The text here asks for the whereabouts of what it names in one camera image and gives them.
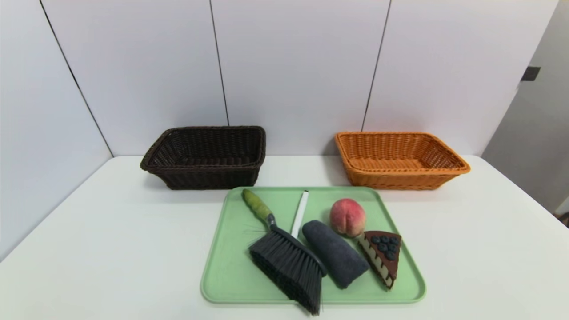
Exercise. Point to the white marker pen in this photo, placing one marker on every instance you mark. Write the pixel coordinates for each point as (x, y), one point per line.
(301, 209)

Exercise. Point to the light green plastic tray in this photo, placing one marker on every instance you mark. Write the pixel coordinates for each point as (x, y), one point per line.
(249, 266)

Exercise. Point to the chocolate blueberry cake slice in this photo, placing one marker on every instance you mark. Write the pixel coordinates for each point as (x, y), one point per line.
(386, 255)

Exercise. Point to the small black wall fixture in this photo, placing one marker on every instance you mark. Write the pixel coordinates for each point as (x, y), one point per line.
(530, 74)

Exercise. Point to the pink peach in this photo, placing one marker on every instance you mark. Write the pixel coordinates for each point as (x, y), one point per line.
(347, 217)

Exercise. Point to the orange wicker basket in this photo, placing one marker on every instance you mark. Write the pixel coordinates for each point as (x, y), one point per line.
(400, 178)

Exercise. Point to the dark grey towel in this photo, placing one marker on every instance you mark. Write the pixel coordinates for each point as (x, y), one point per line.
(335, 255)

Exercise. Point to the dark brown wicker basket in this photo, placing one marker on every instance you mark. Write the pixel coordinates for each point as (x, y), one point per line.
(209, 178)

